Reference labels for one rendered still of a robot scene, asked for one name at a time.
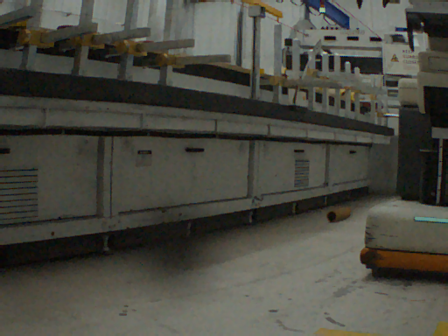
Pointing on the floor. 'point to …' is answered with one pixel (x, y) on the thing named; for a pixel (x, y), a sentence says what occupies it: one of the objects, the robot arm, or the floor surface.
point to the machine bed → (64, 153)
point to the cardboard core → (339, 213)
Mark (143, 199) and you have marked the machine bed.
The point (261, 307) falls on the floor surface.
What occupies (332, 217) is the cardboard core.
